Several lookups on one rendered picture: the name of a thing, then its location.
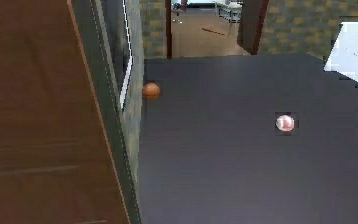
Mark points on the orange basketball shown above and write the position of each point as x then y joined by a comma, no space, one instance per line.
151,90

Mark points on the white baseball with red seams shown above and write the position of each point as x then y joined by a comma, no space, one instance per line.
285,123

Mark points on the white cabinet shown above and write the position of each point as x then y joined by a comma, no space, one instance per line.
229,10

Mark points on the dark red room door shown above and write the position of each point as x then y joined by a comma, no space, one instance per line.
252,23

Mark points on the brown wooden cupboard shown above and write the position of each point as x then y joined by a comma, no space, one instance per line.
37,110

